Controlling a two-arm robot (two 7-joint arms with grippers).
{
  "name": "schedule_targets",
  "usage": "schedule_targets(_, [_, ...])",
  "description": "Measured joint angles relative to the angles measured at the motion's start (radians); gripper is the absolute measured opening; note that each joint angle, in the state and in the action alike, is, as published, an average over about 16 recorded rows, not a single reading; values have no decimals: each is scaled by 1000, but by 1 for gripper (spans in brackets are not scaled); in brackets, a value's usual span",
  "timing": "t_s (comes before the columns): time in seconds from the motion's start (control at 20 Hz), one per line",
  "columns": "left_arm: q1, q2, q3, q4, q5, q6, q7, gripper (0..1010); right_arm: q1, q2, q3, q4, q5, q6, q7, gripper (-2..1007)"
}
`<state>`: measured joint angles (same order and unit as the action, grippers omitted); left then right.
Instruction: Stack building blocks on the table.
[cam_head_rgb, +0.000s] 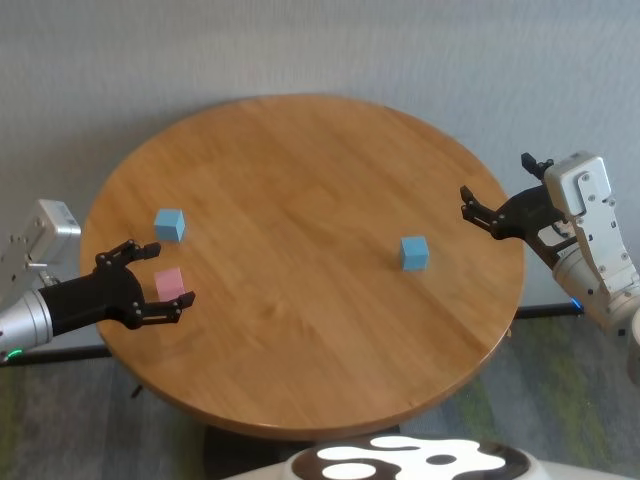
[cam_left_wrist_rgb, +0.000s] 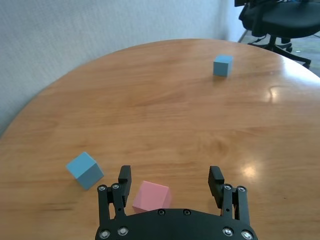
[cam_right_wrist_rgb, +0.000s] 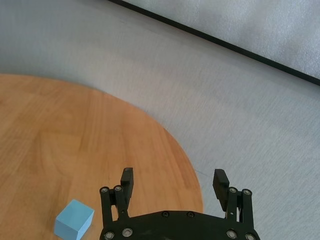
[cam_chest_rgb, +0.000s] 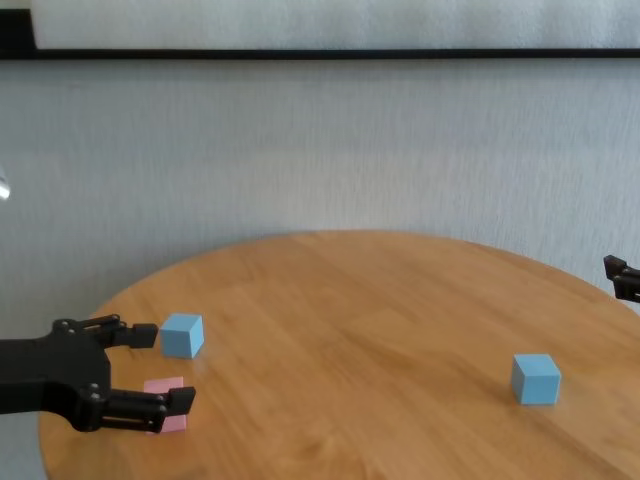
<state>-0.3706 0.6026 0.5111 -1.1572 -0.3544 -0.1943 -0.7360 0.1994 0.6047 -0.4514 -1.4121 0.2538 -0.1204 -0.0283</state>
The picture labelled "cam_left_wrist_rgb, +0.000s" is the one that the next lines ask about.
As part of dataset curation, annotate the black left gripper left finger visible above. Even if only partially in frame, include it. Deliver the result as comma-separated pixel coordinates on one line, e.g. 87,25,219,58
96,164,133,228

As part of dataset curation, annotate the blue cube building block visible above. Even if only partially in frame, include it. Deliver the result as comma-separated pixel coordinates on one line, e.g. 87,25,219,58
212,54,234,77
65,151,105,191

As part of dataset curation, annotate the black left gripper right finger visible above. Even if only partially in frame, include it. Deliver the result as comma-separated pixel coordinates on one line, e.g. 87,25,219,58
207,165,252,227

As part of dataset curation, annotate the pink cube building block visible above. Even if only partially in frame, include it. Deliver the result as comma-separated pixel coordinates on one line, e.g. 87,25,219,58
131,180,173,215

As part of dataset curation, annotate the black office chair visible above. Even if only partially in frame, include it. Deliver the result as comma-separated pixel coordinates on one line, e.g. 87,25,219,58
234,0,320,68

